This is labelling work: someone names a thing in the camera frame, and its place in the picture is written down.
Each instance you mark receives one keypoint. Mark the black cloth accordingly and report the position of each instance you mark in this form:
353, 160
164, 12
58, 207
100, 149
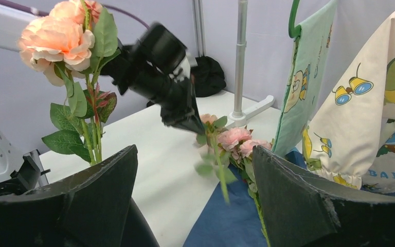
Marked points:
205, 72

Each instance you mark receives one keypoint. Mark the mint green patterned towel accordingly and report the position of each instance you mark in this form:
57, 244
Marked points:
309, 57

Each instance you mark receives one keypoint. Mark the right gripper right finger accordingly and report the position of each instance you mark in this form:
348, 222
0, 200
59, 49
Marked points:
304, 209

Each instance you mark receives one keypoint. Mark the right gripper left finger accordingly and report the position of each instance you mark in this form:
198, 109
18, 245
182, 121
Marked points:
93, 207

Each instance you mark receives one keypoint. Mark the orange rose stem pair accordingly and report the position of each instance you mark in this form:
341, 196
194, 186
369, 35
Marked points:
71, 46

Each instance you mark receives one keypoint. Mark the yellow cream patterned garment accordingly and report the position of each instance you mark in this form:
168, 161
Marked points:
351, 138

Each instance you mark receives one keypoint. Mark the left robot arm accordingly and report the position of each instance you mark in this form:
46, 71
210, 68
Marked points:
15, 17

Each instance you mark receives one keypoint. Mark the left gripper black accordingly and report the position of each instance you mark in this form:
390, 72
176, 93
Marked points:
160, 48

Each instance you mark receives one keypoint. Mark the green hanger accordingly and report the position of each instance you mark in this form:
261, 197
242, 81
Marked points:
294, 30

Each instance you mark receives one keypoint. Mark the pink flower bouquet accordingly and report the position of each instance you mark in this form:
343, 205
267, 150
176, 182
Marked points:
230, 146

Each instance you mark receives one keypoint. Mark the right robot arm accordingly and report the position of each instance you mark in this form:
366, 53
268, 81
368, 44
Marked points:
3, 153

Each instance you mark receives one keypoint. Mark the dark blue wrapping paper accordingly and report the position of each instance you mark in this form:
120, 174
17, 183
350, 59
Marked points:
236, 224

